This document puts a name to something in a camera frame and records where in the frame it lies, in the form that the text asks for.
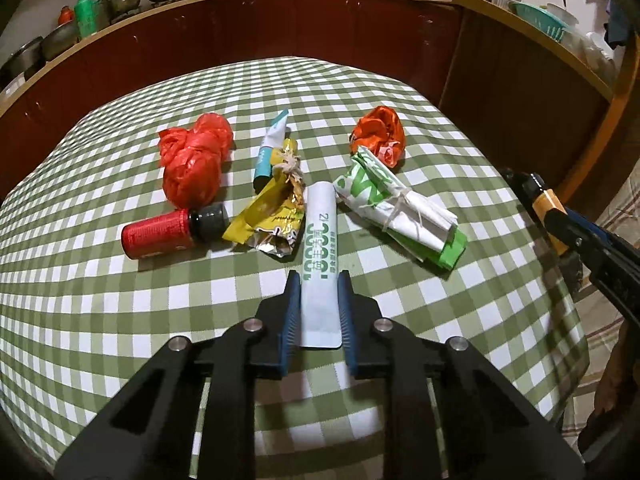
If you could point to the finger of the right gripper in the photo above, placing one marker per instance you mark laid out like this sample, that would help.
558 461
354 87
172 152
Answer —
601 251
608 238

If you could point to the dark red base cabinets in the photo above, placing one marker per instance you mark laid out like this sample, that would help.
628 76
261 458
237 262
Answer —
523 98

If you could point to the green white bag bundle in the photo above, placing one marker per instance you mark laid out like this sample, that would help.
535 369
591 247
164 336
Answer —
425 229

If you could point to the white pouch green print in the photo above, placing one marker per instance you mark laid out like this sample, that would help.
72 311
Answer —
319 314

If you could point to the large red plastic bag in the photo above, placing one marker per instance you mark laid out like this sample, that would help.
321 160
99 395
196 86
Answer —
192 160

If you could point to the green thermos jug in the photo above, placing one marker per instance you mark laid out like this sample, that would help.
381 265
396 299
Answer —
85 14

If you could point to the yellow snack wrapper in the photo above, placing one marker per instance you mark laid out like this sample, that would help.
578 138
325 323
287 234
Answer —
271 223

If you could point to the green checked tablecloth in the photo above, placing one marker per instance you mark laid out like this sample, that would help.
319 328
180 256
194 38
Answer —
78 318

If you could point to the small orange-red plastic bag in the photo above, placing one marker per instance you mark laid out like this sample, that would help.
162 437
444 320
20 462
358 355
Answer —
382 133

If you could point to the grey mixing bowl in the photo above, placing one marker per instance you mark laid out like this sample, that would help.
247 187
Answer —
59 40

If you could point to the blue white tube wrapper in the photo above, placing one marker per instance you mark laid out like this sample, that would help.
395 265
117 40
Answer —
273 139

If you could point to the orange bottle black cap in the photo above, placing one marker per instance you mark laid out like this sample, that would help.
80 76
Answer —
544 207

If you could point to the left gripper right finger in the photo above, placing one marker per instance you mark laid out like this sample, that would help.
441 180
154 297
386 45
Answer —
449 413

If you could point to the red bottle black cap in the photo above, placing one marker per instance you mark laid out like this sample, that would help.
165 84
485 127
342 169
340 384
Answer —
177 230

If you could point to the teal plastic basket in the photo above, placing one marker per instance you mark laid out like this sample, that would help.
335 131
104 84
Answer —
541 19

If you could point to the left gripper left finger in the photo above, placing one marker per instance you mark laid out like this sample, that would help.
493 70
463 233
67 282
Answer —
190 409

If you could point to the dark cooking pot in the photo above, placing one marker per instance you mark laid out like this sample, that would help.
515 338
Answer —
27 60

